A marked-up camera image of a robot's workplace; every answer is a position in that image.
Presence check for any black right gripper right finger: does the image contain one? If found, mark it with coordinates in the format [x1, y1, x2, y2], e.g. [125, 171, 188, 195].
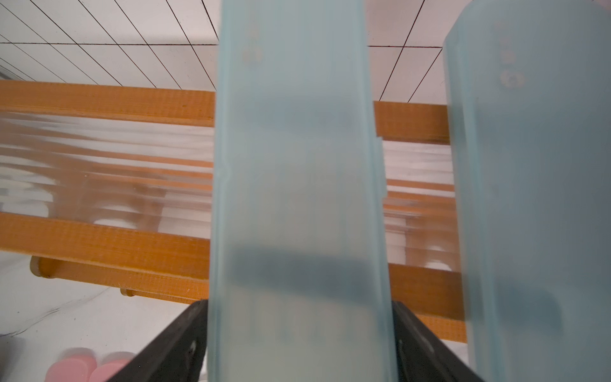
[392, 301, 482, 382]

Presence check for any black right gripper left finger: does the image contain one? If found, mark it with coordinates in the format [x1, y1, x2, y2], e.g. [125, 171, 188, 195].
[110, 300, 208, 382]

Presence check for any pink pencil case inner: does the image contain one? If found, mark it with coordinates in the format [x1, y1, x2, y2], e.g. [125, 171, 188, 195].
[88, 352, 135, 382]

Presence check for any pink pencil case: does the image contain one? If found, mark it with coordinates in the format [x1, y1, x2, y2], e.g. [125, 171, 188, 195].
[45, 348, 98, 382]
[88, 352, 135, 382]

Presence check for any pink pencil case outer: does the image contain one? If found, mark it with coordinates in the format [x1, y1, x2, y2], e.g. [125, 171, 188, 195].
[45, 348, 98, 382]

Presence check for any orange wooden two-tier shelf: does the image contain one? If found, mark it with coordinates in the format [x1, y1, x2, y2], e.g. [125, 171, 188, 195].
[1, 81, 467, 342]

